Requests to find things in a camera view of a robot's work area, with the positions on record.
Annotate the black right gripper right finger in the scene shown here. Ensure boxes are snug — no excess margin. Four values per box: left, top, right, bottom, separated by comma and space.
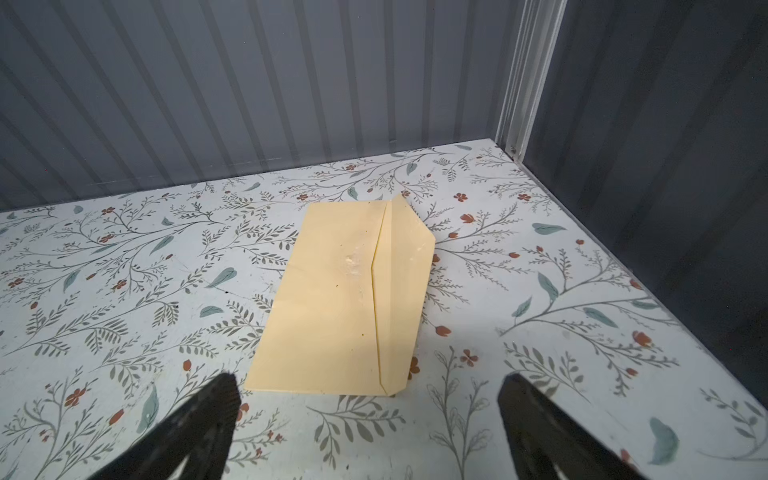
497, 374, 643, 479

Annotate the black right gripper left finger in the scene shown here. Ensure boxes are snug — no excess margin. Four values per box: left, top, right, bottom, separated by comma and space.
91, 373, 241, 479

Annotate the manila paper envelope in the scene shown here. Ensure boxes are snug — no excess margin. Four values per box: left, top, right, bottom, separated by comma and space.
245, 196, 436, 396

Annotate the aluminium corner frame post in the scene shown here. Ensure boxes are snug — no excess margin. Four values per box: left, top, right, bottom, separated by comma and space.
494, 0, 568, 163

